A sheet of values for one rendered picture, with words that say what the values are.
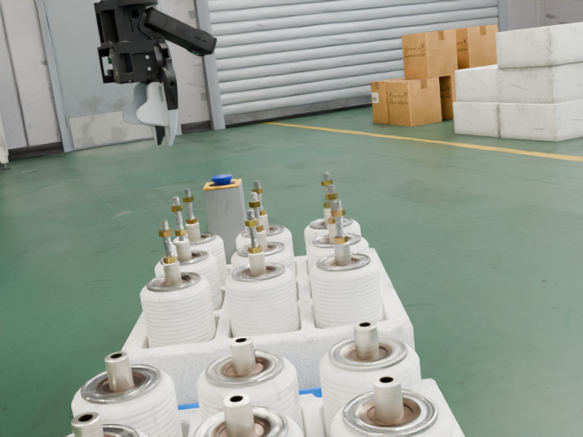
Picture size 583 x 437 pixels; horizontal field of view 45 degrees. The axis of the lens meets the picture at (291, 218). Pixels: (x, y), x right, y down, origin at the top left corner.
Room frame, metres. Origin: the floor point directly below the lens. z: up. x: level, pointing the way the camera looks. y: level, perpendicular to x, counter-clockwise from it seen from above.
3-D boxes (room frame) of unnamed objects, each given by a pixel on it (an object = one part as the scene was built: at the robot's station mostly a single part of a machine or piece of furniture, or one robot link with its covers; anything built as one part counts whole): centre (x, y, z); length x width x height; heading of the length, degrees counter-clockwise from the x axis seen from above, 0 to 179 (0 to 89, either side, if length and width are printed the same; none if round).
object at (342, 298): (0.93, -0.06, 0.16); 0.10 x 0.10 x 0.18
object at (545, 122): (3.56, -1.40, 0.09); 0.39 x 0.39 x 0.18; 24
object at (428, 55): (4.91, -1.07, 0.45); 0.30 x 0.24 x 0.30; 22
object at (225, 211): (1.34, 0.12, 0.16); 0.07 x 0.07 x 0.31; 89
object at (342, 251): (0.93, -0.06, 0.26); 0.02 x 0.02 x 0.03
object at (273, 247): (1.05, 0.05, 0.25); 0.08 x 0.08 x 0.01
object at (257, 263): (0.93, 0.05, 0.26); 0.02 x 0.02 x 0.03
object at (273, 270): (0.93, 0.05, 0.25); 0.08 x 0.08 x 0.01
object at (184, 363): (1.05, 0.05, 0.09); 0.39 x 0.39 x 0.18; 89
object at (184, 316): (0.93, 0.17, 0.16); 0.10 x 0.10 x 0.18
